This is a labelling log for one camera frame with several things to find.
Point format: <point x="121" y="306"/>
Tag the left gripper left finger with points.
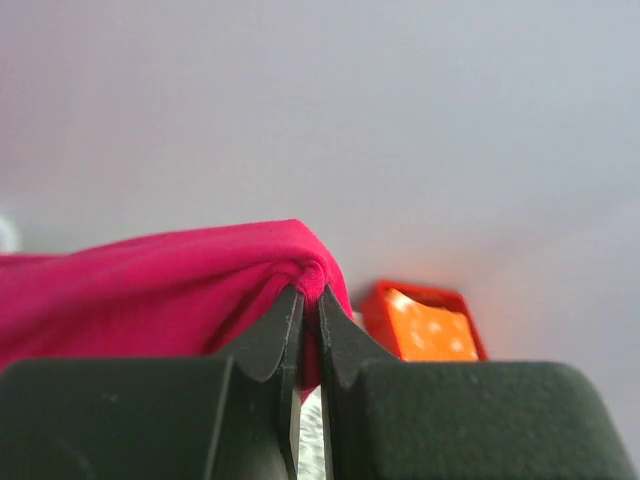
<point x="231" y="415"/>

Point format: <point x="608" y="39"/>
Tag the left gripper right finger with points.
<point x="388" y="419"/>

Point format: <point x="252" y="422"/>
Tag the magenta t shirt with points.
<point x="183" y="293"/>

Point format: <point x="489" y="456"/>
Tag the floral table mat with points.
<point x="311" y="458"/>

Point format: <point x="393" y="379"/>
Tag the orange patterned shirt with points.
<point x="421" y="333"/>

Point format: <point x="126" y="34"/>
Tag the red plastic bin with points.
<point x="374" y="316"/>

